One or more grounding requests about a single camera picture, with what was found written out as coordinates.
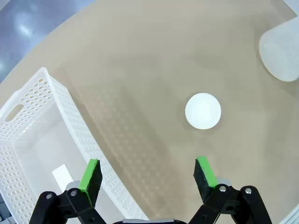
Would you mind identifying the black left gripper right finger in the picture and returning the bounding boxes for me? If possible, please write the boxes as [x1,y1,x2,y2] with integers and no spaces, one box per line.
[188,155,273,224]

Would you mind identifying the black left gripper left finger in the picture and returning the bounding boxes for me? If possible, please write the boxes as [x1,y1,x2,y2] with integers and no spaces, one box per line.
[29,158,105,224]

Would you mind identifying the white round flask cap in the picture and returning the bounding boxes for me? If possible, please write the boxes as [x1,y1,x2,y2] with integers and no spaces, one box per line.
[185,92,222,130]

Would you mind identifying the translucent conical flask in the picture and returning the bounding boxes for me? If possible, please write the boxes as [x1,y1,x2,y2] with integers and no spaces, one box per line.
[258,17,299,82]

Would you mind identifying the white rectangular basket label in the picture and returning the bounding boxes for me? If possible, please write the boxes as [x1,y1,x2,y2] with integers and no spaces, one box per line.
[51,164,74,191]

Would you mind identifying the white perforated plastic basket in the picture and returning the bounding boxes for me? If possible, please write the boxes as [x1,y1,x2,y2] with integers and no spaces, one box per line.
[0,67,150,224]

